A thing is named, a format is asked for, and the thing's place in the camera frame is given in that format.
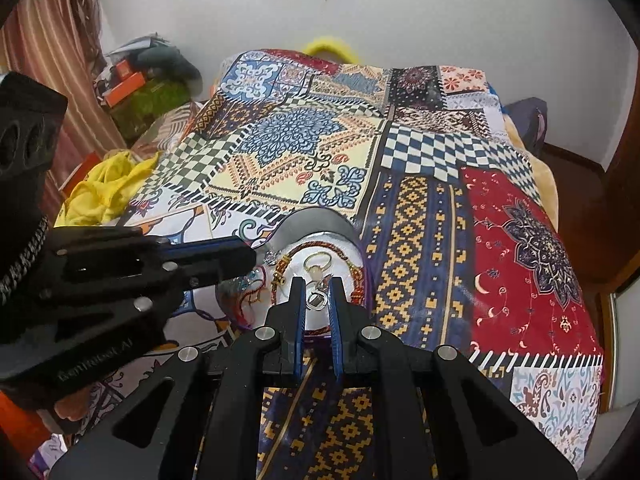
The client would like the brown striped curtain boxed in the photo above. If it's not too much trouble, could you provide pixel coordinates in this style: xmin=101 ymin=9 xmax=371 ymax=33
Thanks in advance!
xmin=0 ymin=0 xmax=133 ymax=221

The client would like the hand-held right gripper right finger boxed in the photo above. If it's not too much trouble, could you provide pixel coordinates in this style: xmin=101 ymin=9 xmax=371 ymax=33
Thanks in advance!
xmin=327 ymin=276 xmax=578 ymax=480

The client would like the brown beaded bracelet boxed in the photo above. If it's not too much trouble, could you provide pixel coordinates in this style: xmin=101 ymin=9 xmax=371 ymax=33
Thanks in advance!
xmin=272 ymin=242 xmax=368 ymax=307

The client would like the orange box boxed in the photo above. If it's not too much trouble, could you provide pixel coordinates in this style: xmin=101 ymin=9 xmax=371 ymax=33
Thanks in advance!
xmin=102 ymin=71 xmax=147 ymax=107

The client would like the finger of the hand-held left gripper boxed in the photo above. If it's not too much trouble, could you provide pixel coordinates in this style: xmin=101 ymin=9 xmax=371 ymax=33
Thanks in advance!
xmin=37 ymin=249 xmax=258 ymax=342
xmin=47 ymin=226 xmax=253 ymax=262

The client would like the patchwork printed blanket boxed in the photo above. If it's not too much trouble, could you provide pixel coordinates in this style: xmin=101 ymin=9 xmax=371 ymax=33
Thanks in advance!
xmin=115 ymin=49 xmax=606 ymax=480

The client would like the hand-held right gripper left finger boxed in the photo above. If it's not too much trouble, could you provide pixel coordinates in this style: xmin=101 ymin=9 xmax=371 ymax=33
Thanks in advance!
xmin=50 ymin=276 xmax=308 ymax=480

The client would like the purple heart-shaped jewelry box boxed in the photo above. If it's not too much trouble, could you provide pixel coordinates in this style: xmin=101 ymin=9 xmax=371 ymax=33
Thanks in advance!
xmin=260 ymin=207 xmax=373 ymax=348

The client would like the gold ring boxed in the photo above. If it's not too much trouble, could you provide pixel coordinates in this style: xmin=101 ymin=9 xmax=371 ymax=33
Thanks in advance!
xmin=302 ymin=252 xmax=333 ymax=281

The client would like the yellow hoop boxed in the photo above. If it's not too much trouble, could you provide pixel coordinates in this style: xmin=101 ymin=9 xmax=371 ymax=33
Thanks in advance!
xmin=302 ymin=36 xmax=361 ymax=65

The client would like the silver ring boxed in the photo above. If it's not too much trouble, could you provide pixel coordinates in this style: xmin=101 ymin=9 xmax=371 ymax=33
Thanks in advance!
xmin=306 ymin=285 xmax=331 ymax=312

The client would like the pile of clothes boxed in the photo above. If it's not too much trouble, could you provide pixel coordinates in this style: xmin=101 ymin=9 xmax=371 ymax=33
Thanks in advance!
xmin=102 ymin=35 xmax=171 ymax=68

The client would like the red flat box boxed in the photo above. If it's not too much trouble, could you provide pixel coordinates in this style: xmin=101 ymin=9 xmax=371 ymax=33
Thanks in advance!
xmin=59 ymin=152 xmax=103 ymax=196

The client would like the dark blue bag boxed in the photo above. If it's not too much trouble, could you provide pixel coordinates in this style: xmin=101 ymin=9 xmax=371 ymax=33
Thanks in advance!
xmin=502 ymin=97 xmax=548 ymax=156

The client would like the red string bracelet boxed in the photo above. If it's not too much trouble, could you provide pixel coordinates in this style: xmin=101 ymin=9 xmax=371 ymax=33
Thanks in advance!
xmin=232 ymin=267 xmax=273 ymax=322

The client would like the brown wooden door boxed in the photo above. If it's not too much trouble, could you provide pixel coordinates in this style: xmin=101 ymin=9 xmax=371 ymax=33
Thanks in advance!
xmin=597 ymin=0 xmax=640 ymax=301

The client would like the grey pillow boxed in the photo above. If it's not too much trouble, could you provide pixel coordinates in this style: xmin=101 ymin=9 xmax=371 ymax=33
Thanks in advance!
xmin=135 ymin=45 xmax=203 ymax=92

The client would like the striped blanket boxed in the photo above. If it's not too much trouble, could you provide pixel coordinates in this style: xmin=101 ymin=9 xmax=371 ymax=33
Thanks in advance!
xmin=132 ymin=101 xmax=207 ymax=161

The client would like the braided cord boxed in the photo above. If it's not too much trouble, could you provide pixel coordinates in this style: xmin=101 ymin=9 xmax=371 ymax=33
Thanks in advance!
xmin=0 ymin=215 xmax=49 ymax=306

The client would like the yellow cloth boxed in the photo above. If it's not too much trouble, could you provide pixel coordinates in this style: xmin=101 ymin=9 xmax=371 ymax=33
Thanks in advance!
xmin=55 ymin=152 xmax=161 ymax=228

